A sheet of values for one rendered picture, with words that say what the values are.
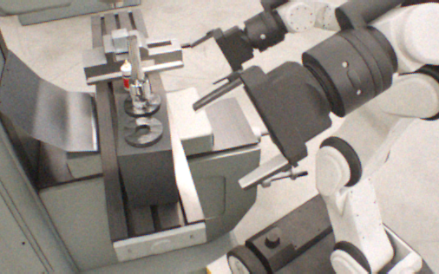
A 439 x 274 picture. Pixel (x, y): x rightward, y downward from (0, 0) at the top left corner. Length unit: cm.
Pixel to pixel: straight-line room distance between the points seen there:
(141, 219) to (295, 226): 62
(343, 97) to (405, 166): 220
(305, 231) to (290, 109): 101
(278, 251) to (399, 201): 121
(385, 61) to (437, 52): 6
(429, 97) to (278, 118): 41
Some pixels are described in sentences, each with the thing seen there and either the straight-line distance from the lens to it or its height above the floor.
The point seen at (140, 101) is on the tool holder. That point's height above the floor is 118.
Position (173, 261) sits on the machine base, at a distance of 180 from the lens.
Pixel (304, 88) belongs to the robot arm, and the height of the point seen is 150.
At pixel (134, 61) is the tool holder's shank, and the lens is 90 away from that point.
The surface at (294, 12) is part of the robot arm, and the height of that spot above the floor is 136.
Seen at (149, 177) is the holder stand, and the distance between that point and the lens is 93.
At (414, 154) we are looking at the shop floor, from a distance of 273.
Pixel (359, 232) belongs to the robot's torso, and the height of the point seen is 81.
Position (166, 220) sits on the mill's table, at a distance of 98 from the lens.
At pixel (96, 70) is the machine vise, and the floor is 101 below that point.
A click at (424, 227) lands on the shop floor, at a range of 236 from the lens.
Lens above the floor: 176
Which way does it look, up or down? 43 degrees down
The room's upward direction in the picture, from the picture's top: straight up
